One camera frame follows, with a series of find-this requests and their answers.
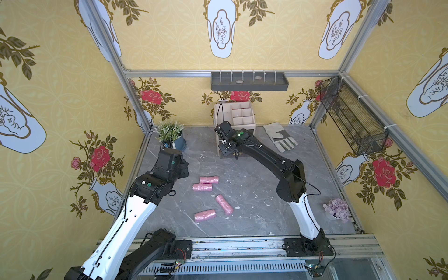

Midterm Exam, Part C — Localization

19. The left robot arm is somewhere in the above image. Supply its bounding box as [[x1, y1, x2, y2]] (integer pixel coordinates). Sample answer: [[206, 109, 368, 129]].
[[64, 159, 189, 280]]

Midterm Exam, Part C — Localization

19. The beige drawer organizer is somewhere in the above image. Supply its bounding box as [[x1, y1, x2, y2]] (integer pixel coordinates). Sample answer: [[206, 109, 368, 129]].
[[213, 101, 256, 159]]

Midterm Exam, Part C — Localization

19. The black wire mesh basket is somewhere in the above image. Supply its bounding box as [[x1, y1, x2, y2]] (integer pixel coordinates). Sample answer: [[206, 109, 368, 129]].
[[317, 77, 389, 156]]

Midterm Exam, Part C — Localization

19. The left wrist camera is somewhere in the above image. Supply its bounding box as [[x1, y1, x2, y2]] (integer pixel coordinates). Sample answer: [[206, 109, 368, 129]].
[[152, 148, 182, 177]]

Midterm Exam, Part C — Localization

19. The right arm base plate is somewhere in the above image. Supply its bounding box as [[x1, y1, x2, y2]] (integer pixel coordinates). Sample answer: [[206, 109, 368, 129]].
[[282, 237, 335, 257]]

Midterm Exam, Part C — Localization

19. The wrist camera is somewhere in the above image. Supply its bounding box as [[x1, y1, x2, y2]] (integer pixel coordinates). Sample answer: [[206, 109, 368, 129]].
[[152, 148, 182, 177], [214, 121, 236, 141]]

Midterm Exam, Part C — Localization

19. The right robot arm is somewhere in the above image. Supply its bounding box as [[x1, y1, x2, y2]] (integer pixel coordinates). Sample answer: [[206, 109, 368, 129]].
[[214, 125, 331, 256]]

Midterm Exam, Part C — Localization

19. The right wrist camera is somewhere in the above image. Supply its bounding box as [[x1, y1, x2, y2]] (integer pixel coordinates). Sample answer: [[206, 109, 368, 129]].
[[214, 121, 236, 141]]

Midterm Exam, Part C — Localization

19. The pink trash bag roll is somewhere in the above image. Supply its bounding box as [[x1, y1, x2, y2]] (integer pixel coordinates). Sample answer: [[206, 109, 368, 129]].
[[199, 176, 219, 184], [215, 194, 234, 215], [192, 183, 213, 191], [194, 210, 217, 223]]

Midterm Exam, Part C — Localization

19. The grey work glove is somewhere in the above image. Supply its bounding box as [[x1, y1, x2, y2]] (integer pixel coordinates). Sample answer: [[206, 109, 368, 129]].
[[263, 122, 298, 153]]

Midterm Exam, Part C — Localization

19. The grey wall shelf tray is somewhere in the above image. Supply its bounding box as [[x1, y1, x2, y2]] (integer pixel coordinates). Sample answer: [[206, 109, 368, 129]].
[[211, 71, 289, 92]]

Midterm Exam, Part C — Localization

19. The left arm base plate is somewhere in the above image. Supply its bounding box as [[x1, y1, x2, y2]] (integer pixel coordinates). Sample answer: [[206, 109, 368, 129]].
[[168, 240, 193, 260]]

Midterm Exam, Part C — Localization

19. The potted green plant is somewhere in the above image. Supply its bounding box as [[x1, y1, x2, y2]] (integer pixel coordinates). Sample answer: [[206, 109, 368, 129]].
[[156, 121, 187, 152]]

